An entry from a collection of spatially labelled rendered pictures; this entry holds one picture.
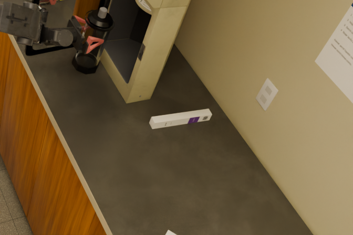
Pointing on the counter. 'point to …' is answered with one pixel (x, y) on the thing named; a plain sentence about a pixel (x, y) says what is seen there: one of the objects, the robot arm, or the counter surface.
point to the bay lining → (127, 12)
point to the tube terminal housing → (156, 36)
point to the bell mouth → (142, 3)
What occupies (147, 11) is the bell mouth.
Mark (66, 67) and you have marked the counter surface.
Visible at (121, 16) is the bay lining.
